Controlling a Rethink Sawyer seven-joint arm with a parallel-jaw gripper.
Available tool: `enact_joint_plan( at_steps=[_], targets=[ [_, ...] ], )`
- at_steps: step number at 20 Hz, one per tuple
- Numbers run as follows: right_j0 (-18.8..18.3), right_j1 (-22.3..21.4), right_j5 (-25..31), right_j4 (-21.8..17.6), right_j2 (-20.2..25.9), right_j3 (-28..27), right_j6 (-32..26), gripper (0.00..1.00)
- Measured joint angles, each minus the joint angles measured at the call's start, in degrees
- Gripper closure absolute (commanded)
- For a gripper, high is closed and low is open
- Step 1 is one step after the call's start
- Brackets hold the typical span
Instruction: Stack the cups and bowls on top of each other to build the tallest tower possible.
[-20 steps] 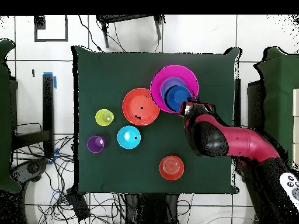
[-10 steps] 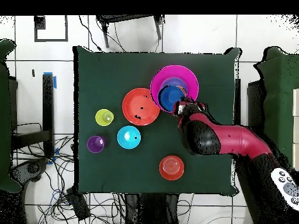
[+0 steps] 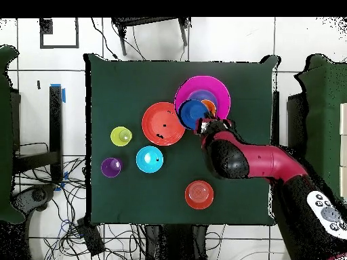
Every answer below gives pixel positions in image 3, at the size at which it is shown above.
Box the black floor device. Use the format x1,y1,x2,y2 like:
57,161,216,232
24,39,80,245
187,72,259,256
10,183,58,225

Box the bundle of floor cables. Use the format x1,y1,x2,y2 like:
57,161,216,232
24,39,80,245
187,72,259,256
16,140,147,260

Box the yellow plastic cup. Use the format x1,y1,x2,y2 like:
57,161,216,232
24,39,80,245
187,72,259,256
110,126,134,148

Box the blue tape strip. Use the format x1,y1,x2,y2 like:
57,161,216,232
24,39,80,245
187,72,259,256
55,171,69,192
50,83,66,104

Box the black metal stool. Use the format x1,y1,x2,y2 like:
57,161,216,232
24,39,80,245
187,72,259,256
110,17,192,57

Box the thin black floor cable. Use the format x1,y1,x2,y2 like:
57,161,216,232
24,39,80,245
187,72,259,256
90,17,121,61

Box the dark green table cloth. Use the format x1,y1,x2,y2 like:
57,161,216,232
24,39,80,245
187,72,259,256
83,52,281,227

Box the white box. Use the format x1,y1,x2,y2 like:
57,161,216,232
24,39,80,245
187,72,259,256
339,102,347,135
339,135,347,167
339,166,347,202

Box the dark blue ribbed bowl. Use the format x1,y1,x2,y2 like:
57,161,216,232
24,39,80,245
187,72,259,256
178,99,211,130

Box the black floor stand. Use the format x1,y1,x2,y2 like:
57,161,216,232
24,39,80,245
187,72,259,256
12,85,64,183

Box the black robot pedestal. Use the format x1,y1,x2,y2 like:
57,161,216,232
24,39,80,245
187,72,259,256
144,224,208,260

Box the orange plastic cup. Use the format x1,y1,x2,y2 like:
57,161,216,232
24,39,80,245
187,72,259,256
201,99,217,117

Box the black power strip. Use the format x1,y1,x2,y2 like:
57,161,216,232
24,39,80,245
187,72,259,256
76,217,106,257

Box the red-orange shallow bowl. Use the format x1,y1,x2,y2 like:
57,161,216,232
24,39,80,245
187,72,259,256
141,102,187,147

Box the large pink plastic bowl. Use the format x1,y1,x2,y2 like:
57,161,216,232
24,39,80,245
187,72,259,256
173,75,232,128

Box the orange translucent bowl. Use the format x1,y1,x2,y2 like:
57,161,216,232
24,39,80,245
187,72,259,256
184,180,215,211

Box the purple plastic cup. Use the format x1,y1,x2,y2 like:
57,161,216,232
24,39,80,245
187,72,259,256
100,157,124,179

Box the cyan ribbed bowl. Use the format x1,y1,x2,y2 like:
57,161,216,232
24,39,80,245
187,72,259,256
136,145,165,174

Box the black square frame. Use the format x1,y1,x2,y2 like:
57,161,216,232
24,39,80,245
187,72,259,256
39,17,80,50

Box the dark green side cloth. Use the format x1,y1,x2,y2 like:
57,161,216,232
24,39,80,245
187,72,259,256
293,53,347,201
0,45,25,224

